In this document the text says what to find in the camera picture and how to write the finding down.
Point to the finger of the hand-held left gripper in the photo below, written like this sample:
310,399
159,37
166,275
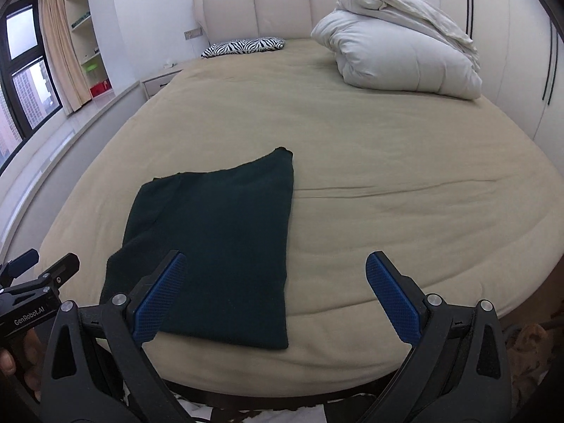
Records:
59,273
22,262

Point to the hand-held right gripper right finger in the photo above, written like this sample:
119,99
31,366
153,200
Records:
394,299

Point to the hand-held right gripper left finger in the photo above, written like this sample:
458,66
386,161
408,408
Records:
158,299

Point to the dark green sweater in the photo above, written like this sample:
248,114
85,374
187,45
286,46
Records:
220,238

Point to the person's left hand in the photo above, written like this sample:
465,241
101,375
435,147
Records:
28,357

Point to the bed with beige sheet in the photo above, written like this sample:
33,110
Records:
396,185

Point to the white window sill ledge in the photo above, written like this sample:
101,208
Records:
66,145

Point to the brown fuzzy item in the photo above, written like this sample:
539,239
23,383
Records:
528,343

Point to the black and white patterned cloth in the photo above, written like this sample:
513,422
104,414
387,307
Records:
273,414

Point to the dark framed window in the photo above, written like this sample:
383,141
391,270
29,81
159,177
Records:
26,88

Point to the red box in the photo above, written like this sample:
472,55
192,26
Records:
99,89

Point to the green plastic item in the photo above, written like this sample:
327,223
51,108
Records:
91,68

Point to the white nightstand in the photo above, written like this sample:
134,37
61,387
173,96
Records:
158,81

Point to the beige curtain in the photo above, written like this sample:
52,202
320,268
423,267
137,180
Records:
64,48

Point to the white folded duvet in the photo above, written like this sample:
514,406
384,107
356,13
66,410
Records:
396,48

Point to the zebra print pillow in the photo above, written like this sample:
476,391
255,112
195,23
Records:
244,47

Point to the white wardrobe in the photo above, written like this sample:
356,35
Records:
515,53

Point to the cream upholstered headboard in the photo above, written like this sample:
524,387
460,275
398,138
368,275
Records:
264,9

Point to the white wall shelf unit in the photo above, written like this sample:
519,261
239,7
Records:
88,39

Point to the wall socket panel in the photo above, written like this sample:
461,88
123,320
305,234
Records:
193,33

